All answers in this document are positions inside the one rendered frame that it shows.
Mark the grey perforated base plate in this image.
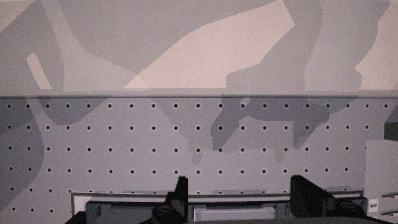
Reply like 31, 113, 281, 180
0, 95, 398, 224

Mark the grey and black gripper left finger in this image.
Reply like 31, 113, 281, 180
139, 176, 189, 224

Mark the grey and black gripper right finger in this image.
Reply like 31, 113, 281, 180
290, 175, 394, 224

